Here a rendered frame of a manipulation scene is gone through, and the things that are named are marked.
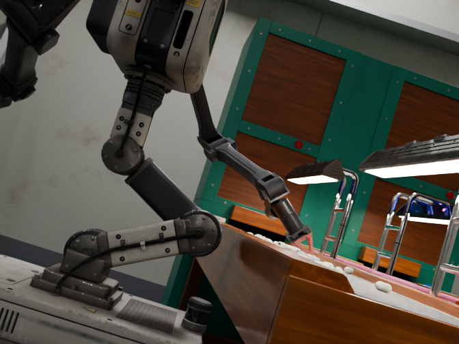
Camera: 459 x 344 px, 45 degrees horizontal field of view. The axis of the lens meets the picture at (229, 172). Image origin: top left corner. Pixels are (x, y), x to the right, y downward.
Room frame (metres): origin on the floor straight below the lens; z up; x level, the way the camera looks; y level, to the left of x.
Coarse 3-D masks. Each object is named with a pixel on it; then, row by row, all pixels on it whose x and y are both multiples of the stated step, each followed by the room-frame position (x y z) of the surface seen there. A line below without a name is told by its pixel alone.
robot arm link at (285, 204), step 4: (276, 200) 1.82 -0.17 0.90; (280, 200) 1.79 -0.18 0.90; (284, 200) 1.78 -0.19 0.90; (276, 204) 1.79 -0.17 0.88; (280, 204) 1.78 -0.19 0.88; (284, 204) 1.78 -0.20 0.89; (288, 204) 1.79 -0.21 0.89; (272, 208) 1.84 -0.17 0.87; (276, 208) 1.79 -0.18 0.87; (280, 208) 1.78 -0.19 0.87; (284, 208) 1.78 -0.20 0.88; (288, 208) 1.78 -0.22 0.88; (292, 208) 1.80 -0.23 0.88; (276, 212) 1.80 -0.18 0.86; (280, 212) 1.79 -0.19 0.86; (284, 212) 1.78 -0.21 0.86; (288, 212) 1.78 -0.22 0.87; (280, 216) 1.79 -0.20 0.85; (284, 216) 1.79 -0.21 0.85
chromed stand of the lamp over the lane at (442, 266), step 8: (440, 136) 1.22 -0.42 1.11; (448, 136) 1.23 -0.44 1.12; (408, 144) 1.38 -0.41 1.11; (456, 200) 1.40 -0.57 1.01; (456, 208) 1.39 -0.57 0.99; (456, 216) 1.39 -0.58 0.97; (456, 224) 1.38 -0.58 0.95; (448, 232) 1.40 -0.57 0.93; (456, 232) 1.39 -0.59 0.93; (448, 240) 1.39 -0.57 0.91; (448, 248) 1.39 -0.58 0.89; (440, 256) 1.40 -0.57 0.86; (448, 256) 1.39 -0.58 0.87; (440, 264) 1.39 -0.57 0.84; (448, 264) 1.36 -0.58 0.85; (440, 272) 1.39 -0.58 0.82; (456, 272) 1.32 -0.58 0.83; (440, 280) 1.39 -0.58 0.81; (432, 288) 1.40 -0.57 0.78; (440, 288) 1.39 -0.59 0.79
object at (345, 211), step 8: (320, 160) 2.21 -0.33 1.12; (344, 168) 2.20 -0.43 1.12; (352, 176) 2.21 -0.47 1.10; (344, 184) 2.36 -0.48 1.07; (352, 184) 2.21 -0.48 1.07; (352, 192) 2.21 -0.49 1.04; (336, 200) 2.36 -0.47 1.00; (352, 200) 2.21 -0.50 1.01; (336, 208) 2.33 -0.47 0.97; (344, 208) 2.22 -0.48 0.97; (344, 216) 2.21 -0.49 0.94; (328, 224) 2.36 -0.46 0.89; (344, 224) 2.20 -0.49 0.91; (328, 232) 2.36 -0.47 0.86; (328, 240) 2.36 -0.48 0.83; (336, 240) 2.21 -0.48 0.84; (320, 248) 2.36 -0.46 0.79; (336, 248) 2.20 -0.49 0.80; (336, 256) 2.21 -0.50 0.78
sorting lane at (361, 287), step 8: (344, 272) 1.77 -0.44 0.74; (352, 280) 1.41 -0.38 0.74; (360, 280) 1.56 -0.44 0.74; (352, 288) 1.06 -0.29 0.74; (360, 288) 1.14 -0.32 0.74; (368, 288) 1.25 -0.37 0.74; (368, 296) 0.96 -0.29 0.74; (376, 296) 1.04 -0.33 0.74; (384, 296) 1.12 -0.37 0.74; (392, 296) 1.22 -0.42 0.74; (400, 296) 1.35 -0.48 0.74; (392, 304) 0.95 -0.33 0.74; (400, 304) 1.02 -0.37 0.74; (408, 304) 1.11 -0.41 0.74; (416, 304) 1.20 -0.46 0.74; (424, 304) 1.29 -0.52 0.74; (416, 312) 0.95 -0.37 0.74; (424, 312) 1.02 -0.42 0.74; (432, 312) 1.11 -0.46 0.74; (440, 312) 1.20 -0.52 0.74; (440, 320) 0.94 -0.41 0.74; (448, 320) 1.00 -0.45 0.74; (456, 320) 1.09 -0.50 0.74
